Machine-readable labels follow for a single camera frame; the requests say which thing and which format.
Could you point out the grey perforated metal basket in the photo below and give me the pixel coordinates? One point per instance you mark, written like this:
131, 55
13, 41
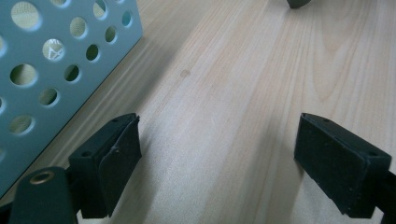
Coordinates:
37, 77

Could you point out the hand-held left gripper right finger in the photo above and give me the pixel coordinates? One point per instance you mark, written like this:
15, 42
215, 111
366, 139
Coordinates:
339, 165

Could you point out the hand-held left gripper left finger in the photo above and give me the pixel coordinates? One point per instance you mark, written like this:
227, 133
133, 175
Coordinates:
102, 161

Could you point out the small dark grey object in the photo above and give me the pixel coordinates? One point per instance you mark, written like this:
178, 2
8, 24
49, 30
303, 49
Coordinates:
298, 3

